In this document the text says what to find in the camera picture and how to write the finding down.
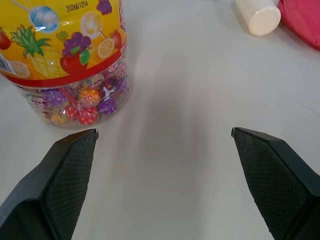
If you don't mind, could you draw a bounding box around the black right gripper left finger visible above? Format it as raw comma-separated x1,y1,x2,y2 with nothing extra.
0,128,99,240

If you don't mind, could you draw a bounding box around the pink plastic container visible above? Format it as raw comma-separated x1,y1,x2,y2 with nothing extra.
276,0,320,52

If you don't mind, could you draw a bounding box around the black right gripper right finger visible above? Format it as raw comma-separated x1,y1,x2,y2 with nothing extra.
230,127,320,240

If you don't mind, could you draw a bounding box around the white plastic bottle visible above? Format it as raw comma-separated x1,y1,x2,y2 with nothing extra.
235,0,282,36

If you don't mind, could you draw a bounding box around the clear lollipop jar yellow label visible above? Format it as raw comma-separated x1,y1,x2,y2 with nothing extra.
0,0,130,130

